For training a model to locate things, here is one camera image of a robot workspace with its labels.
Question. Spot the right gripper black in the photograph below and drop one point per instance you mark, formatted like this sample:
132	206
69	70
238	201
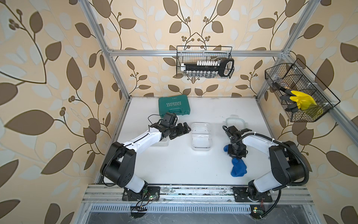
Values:
242	154

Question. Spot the black socket set holder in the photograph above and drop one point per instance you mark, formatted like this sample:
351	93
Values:
222	68

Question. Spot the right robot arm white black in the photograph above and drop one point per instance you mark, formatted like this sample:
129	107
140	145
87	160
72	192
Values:
287	166

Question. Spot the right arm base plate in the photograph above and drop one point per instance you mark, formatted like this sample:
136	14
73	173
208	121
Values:
249	194

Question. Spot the clear lunch box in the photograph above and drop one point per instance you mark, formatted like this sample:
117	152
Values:
163	143
201	137

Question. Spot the clear lunch box lid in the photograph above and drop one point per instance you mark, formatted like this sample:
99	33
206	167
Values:
234	120

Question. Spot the yellow rubber glove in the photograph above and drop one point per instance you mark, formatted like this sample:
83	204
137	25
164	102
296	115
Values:
304	101

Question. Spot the aluminium front rail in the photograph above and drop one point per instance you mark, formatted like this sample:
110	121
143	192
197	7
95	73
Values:
195	194

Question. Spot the blue cleaning cloth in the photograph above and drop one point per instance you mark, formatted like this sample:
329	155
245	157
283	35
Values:
239	168

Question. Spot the black wire basket right wall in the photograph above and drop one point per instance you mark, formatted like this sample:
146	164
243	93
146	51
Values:
297	76

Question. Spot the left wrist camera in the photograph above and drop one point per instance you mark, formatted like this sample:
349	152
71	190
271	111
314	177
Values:
170	118

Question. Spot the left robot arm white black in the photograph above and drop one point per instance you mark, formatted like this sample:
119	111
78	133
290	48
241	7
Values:
119	163

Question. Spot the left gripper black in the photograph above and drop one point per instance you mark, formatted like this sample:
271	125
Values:
181	131

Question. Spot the black wire basket wall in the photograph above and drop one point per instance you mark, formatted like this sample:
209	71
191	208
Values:
192	54
297	76

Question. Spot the green plastic tool case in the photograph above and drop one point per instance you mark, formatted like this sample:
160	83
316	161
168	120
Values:
178	105

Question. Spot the black wire basket back wall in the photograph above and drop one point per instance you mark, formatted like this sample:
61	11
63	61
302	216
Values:
192	54

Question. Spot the black handled pliers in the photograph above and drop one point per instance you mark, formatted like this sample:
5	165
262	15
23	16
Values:
291	105

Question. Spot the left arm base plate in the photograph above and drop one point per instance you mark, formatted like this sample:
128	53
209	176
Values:
148	193

